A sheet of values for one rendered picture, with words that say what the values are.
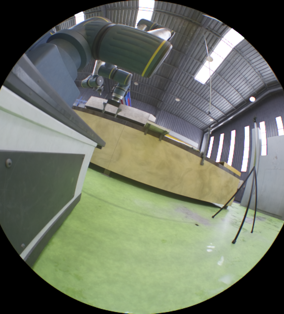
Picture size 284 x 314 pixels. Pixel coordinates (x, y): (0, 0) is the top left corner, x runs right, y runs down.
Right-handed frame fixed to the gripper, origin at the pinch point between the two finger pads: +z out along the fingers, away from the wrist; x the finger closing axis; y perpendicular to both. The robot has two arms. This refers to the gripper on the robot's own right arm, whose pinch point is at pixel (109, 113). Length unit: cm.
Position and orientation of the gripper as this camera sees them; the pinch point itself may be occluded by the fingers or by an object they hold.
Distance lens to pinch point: 103.5
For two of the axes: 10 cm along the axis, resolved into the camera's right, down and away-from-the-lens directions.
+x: 8.9, 4.0, 2.1
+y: 0.4, 3.9, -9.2
